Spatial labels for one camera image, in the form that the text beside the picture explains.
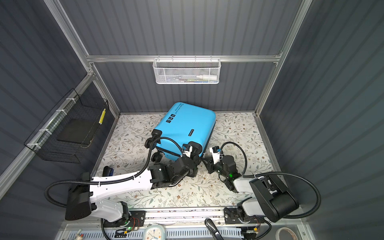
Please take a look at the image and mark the white bottle in basket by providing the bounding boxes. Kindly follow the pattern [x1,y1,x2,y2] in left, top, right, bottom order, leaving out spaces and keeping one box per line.
[197,75,218,82]

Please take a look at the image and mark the white wire mesh basket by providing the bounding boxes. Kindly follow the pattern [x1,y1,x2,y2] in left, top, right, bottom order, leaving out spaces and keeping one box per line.
[153,59,222,85]

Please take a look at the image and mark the black wire wall basket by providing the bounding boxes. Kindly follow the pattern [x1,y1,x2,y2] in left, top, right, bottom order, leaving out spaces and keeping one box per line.
[25,91,109,164]

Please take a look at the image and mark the blue flat object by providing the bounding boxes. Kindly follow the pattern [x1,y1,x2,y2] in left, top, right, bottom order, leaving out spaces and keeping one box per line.
[102,166,114,177]

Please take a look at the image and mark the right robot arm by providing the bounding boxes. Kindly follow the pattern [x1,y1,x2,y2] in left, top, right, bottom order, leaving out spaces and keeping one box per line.
[203,154,299,223]

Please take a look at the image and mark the white tape roll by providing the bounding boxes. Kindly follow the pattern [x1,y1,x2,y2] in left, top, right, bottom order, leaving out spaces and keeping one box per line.
[275,227,299,240]

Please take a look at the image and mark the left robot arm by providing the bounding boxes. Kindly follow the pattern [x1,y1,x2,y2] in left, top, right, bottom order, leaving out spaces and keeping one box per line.
[65,156,201,223]

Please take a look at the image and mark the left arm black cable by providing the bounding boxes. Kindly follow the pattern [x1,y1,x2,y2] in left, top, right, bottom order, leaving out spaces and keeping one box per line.
[44,136,185,240]

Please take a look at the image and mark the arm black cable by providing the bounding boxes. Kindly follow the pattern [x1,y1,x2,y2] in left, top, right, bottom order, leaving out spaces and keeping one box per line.
[44,136,185,240]
[219,141,322,219]

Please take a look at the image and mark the small white clock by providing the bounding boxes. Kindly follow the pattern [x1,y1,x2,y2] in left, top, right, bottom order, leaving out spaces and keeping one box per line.
[142,224,167,240]

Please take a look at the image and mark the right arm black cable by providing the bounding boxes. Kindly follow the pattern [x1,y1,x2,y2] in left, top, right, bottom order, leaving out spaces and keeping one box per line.
[219,141,322,219]

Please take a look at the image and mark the black handle tool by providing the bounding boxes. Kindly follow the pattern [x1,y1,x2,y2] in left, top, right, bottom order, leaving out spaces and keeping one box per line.
[205,218,223,240]

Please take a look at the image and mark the yellow marker in basket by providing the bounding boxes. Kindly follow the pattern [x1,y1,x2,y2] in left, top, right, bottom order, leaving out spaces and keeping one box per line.
[98,109,106,125]

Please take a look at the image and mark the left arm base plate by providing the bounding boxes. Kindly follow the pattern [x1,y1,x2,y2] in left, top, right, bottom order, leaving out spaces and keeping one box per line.
[102,209,147,228]

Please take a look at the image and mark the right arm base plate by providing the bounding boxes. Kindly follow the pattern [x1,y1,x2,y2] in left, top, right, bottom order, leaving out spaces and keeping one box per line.
[223,207,265,225]

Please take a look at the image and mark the blue hardshell suitcase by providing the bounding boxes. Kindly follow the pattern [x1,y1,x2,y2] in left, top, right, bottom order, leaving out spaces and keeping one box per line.
[145,102,216,164]

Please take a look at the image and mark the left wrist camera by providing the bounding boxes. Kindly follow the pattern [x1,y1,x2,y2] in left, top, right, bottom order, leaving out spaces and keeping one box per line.
[182,144,194,158]

